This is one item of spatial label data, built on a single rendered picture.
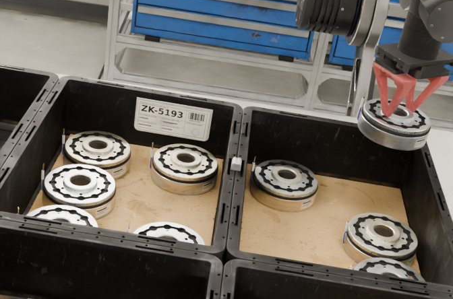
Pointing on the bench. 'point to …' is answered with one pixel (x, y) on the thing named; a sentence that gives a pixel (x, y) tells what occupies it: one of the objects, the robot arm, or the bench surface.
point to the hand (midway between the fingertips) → (399, 108)
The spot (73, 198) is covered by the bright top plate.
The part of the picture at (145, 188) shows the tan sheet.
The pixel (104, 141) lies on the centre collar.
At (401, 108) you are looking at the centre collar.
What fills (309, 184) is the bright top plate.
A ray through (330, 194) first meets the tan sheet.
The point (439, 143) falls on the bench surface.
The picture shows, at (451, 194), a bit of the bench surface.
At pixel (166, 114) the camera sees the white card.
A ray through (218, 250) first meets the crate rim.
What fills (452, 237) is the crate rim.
